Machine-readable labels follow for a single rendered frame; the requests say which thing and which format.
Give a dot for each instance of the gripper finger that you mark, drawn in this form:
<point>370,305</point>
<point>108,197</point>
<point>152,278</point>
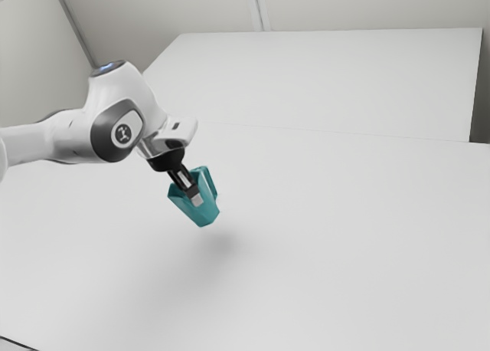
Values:
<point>188,186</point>

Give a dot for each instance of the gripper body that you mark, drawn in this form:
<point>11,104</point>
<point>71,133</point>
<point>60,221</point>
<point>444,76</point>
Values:
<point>165,162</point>

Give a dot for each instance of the teal faceted mug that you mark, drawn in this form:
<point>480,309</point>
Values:
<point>201,204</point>

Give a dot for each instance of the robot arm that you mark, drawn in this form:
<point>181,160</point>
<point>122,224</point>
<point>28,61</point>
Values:
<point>61,136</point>

